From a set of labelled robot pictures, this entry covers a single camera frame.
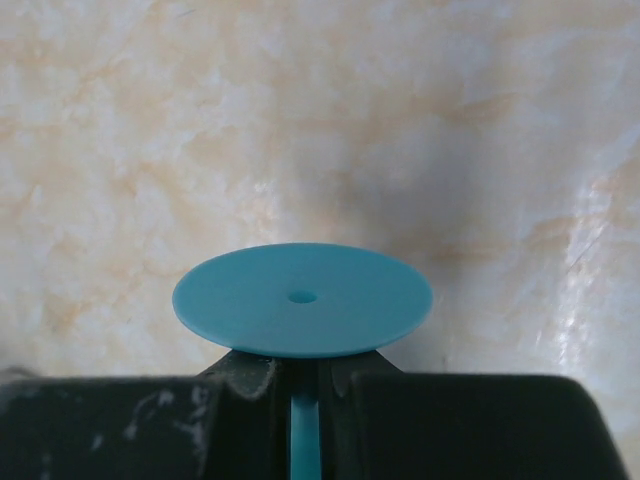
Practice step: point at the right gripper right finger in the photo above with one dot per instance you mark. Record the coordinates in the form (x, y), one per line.
(378, 422)

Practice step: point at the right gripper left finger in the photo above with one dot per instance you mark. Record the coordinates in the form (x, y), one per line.
(228, 422)

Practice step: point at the blue wine glass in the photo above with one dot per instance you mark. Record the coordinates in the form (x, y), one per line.
(301, 303)

